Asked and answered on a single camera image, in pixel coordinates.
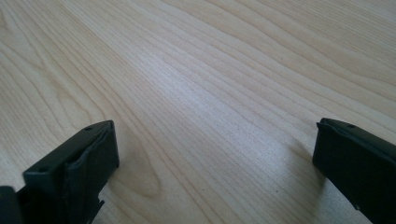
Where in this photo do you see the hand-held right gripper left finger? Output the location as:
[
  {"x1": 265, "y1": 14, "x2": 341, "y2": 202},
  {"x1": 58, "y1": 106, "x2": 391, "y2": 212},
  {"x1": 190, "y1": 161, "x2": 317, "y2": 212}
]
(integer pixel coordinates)
[{"x1": 17, "y1": 119, "x2": 120, "y2": 224}]

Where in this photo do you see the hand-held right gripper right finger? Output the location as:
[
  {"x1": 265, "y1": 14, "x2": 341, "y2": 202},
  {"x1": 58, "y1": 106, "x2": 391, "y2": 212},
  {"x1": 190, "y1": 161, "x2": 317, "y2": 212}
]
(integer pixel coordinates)
[{"x1": 312, "y1": 117, "x2": 396, "y2": 224}]

